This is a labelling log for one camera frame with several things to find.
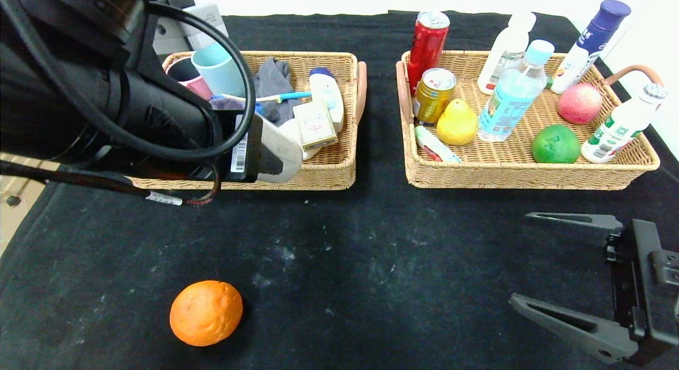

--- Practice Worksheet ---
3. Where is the beige wheeled rack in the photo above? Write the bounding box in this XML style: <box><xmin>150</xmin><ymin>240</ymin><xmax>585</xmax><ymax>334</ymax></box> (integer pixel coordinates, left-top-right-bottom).
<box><xmin>0</xmin><ymin>153</ymin><xmax>59</xmax><ymax>209</ymax></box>

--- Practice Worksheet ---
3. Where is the wicker basket with food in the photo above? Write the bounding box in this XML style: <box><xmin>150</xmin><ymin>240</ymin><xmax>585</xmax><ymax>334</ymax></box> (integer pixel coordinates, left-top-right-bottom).
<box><xmin>395</xmin><ymin>50</ymin><xmax>664</xmax><ymax>190</ymax></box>

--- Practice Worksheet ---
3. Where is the yellow lemon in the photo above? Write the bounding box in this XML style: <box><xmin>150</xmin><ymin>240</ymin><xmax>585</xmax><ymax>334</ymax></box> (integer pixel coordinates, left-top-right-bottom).
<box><xmin>436</xmin><ymin>98</ymin><xmax>479</xmax><ymax>146</ymax></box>

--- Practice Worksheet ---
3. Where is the white table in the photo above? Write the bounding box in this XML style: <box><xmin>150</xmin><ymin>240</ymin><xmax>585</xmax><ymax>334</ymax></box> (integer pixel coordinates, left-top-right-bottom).
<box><xmin>159</xmin><ymin>0</ymin><xmax>658</xmax><ymax>46</ymax></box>

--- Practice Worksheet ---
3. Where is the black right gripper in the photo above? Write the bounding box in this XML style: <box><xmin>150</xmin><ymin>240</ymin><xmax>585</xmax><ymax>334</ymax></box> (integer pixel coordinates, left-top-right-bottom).
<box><xmin>508</xmin><ymin>211</ymin><xmax>679</xmax><ymax>367</ymax></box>

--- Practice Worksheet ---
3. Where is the grey cloth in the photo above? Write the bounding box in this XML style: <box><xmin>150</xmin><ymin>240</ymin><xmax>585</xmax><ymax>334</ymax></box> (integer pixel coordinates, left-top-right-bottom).
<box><xmin>254</xmin><ymin>57</ymin><xmax>298</xmax><ymax>126</ymax></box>

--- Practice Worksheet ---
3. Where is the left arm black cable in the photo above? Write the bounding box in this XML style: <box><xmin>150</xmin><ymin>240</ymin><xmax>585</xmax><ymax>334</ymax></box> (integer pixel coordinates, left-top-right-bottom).
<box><xmin>0</xmin><ymin>0</ymin><xmax>218</xmax><ymax>161</ymax></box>
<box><xmin>146</xmin><ymin>2</ymin><xmax>258</xmax><ymax>162</ymax></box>

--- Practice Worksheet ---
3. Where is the black tablecloth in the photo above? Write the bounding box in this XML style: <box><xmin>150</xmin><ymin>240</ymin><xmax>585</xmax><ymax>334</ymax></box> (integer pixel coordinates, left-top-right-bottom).
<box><xmin>0</xmin><ymin>10</ymin><xmax>679</xmax><ymax>370</ymax></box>

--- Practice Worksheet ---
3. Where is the green citrus fruit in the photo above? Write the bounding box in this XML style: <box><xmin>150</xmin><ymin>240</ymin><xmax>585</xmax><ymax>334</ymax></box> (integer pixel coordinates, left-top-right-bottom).
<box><xmin>532</xmin><ymin>125</ymin><xmax>581</xmax><ymax>165</ymax></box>

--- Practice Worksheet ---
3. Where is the wicker basket with toiletries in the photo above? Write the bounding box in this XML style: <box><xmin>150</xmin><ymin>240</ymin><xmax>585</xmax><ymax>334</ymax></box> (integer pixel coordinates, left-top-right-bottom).
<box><xmin>130</xmin><ymin>50</ymin><xmax>368</xmax><ymax>191</ymax></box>

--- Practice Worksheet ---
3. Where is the playing card box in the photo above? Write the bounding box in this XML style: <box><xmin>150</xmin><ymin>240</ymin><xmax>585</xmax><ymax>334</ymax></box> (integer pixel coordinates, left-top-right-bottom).
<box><xmin>293</xmin><ymin>100</ymin><xmax>338</xmax><ymax>151</ymax></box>

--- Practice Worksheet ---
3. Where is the gold drink can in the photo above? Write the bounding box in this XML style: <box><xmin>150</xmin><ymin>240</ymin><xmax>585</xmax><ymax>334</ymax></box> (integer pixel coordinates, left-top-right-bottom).
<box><xmin>413</xmin><ymin>68</ymin><xmax>458</xmax><ymax>127</ymax></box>

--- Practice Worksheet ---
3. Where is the white soap box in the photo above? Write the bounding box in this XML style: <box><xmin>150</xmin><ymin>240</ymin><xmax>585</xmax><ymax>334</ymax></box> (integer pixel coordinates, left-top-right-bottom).
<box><xmin>281</xmin><ymin>119</ymin><xmax>319</xmax><ymax>161</ymax></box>

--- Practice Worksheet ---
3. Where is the white bottle purple cap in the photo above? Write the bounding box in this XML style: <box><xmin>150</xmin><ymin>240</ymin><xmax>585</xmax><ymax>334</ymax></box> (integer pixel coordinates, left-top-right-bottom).
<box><xmin>550</xmin><ymin>1</ymin><xmax>631</xmax><ymax>96</ymax></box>

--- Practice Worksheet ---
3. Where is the red Hi-Chew candy pack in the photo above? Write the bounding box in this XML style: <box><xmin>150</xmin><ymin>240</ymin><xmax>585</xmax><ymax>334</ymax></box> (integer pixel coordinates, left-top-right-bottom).
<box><xmin>414</xmin><ymin>126</ymin><xmax>462</xmax><ymax>164</ymax></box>

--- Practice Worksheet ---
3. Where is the orange fruit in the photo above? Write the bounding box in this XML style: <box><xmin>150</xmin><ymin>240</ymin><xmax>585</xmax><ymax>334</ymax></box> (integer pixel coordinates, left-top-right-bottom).
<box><xmin>169</xmin><ymin>280</ymin><xmax>244</xmax><ymax>347</ymax></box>

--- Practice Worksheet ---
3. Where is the red drink can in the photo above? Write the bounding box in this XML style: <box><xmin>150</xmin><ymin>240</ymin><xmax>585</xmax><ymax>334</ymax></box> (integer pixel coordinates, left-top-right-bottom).
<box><xmin>406</xmin><ymin>11</ymin><xmax>450</xmax><ymax>97</ymax></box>

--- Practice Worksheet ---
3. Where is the red apple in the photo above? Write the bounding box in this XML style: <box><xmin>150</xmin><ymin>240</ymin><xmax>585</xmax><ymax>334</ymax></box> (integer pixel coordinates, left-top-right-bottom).
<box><xmin>556</xmin><ymin>83</ymin><xmax>603</xmax><ymax>126</ymax></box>

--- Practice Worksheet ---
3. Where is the white yogurt bottle green label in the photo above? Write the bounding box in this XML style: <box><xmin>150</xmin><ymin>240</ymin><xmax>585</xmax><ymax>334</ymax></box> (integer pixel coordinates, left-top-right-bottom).
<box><xmin>580</xmin><ymin>84</ymin><xmax>667</xmax><ymax>165</ymax></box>

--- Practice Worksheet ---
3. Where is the white and blue toothbrush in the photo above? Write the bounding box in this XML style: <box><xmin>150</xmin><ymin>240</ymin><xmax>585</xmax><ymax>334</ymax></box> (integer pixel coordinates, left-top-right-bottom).
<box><xmin>223</xmin><ymin>90</ymin><xmax>312</xmax><ymax>104</ymax></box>

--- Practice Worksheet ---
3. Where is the light teal plastic cup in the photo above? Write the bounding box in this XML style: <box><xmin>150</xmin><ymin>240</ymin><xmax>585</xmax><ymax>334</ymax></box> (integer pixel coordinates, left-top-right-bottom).
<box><xmin>192</xmin><ymin>44</ymin><xmax>247</xmax><ymax>97</ymax></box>

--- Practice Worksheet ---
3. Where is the blue cloth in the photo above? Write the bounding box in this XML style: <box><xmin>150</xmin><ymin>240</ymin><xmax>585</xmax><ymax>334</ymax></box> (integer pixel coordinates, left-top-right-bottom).
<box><xmin>210</xmin><ymin>96</ymin><xmax>266</xmax><ymax>116</ymax></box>

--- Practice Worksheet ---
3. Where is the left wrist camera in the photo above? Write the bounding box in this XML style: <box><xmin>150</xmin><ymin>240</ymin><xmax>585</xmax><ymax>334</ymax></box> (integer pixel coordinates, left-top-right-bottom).
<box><xmin>154</xmin><ymin>4</ymin><xmax>229</xmax><ymax>55</ymax></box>

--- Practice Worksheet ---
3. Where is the pink plastic cup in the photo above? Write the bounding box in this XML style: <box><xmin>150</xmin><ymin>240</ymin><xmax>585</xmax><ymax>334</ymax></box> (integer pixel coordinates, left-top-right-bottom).
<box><xmin>166</xmin><ymin>57</ymin><xmax>214</xmax><ymax>101</ymax></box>

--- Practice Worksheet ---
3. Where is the clear water bottle blue cap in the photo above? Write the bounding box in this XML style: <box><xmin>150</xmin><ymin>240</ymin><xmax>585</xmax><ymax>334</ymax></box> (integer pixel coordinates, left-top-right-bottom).
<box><xmin>477</xmin><ymin>40</ymin><xmax>555</xmax><ymax>143</ymax></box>

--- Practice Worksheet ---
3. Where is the white lotion bottle blue cap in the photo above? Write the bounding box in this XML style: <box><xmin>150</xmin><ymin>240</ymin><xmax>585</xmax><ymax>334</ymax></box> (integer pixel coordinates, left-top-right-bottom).
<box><xmin>309</xmin><ymin>67</ymin><xmax>345</xmax><ymax>134</ymax></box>

